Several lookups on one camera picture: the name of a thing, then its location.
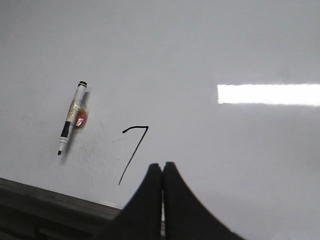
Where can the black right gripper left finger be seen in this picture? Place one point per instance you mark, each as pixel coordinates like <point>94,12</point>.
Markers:
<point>141,217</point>

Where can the grey aluminium whiteboard frame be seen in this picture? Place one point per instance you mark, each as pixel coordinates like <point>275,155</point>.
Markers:
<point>32,213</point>

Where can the white whiteboard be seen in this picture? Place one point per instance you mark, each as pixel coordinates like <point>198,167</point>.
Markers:
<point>158,63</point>

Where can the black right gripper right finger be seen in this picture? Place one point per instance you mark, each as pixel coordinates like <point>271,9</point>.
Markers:
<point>185,217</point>

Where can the black written number seven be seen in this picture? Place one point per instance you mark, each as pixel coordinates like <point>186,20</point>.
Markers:
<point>146,128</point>

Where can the black whiteboard marker with magnet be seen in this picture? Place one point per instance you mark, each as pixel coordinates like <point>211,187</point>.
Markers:
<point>71,116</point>

